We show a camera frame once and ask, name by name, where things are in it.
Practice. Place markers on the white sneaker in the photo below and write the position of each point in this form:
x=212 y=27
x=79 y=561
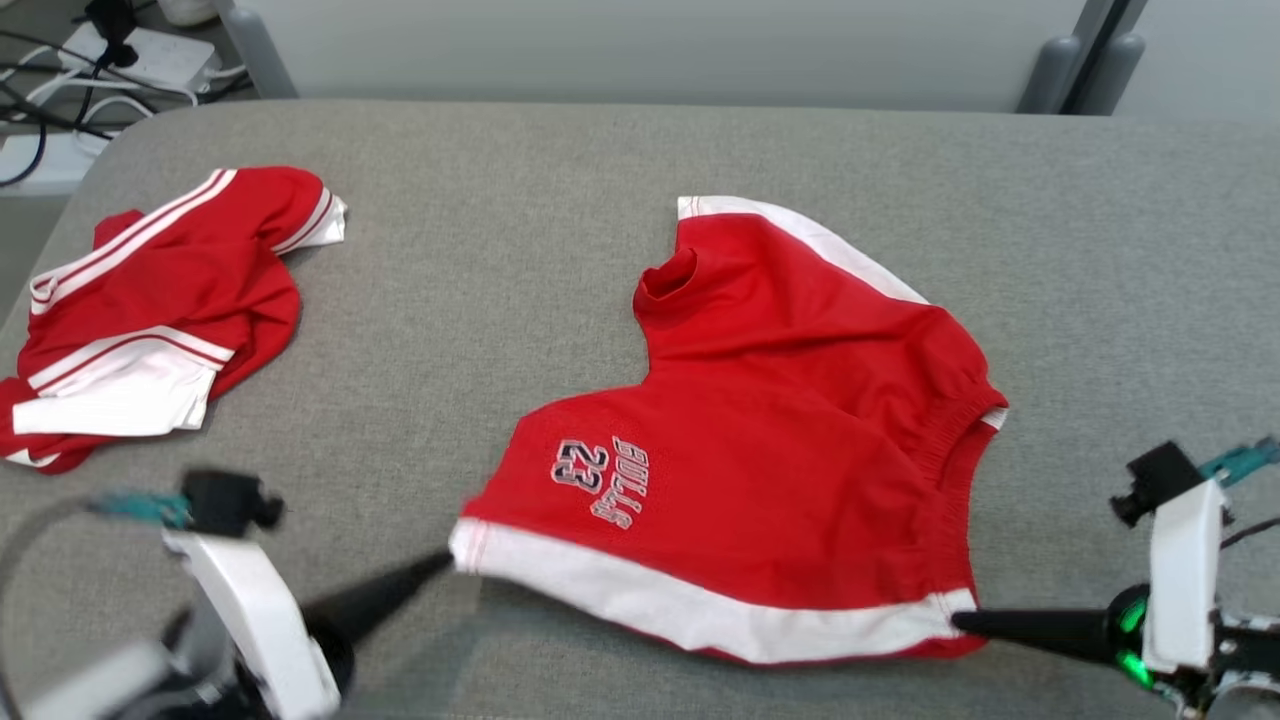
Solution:
x=188 y=10

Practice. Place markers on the white partition panel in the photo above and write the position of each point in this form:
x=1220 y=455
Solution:
x=650 y=50
x=1210 y=50

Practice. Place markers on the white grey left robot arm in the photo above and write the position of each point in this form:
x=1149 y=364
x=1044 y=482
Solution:
x=90 y=690

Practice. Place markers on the white power strip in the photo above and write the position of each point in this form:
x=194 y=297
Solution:
x=50 y=165
x=165 y=60

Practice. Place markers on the black power plug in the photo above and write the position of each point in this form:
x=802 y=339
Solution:
x=110 y=25

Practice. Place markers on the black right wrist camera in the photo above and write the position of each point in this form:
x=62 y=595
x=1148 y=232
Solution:
x=1160 y=478

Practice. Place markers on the red white basketball jersey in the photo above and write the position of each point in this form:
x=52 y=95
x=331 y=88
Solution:
x=180 y=290

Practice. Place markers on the red white basketball shorts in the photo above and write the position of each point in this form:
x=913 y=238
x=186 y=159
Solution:
x=780 y=450

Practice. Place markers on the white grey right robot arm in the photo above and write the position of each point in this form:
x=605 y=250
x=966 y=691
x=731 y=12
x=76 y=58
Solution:
x=1250 y=650

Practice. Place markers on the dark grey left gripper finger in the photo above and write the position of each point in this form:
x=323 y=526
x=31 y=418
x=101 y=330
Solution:
x=385 y=600

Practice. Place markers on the grey metal partition post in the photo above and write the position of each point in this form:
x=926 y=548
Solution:
x=1105 y=20

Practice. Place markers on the grey partition foot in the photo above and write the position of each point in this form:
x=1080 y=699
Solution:
x=1048 y=80
x=255 y=50
x=1115 y=80

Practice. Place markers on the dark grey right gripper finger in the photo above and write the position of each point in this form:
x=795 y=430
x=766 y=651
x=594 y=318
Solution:
x=1050 y=630

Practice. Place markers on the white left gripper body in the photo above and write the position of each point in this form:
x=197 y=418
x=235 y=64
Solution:
x=250 y=620

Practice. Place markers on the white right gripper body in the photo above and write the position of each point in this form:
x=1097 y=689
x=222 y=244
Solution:
x=1185 y=580

